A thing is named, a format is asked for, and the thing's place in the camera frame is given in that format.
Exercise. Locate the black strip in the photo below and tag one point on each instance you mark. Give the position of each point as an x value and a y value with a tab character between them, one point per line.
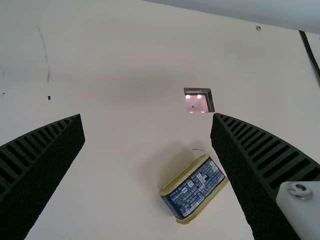
310	53

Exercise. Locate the small square scanner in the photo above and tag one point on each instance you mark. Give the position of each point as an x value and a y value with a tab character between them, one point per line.
196	103

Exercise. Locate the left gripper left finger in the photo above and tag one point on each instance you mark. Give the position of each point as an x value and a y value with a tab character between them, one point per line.
37	162

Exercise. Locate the rectangular tin dark blue label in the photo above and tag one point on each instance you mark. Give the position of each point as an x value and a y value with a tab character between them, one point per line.
192	187

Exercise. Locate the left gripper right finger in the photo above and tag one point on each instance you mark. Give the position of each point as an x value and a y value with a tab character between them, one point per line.
250	162

